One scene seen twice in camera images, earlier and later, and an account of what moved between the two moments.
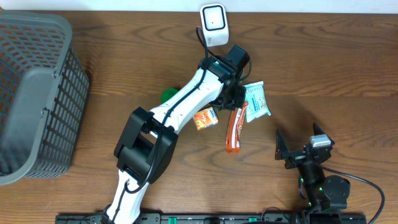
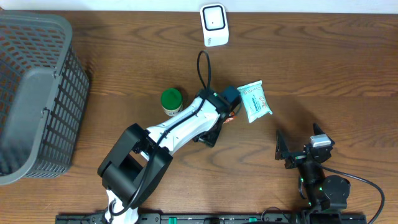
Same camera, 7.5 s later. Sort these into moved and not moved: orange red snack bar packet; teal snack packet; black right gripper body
Moved: orange red snack bar packet
Not moved: black right gripper body; teal snack packet
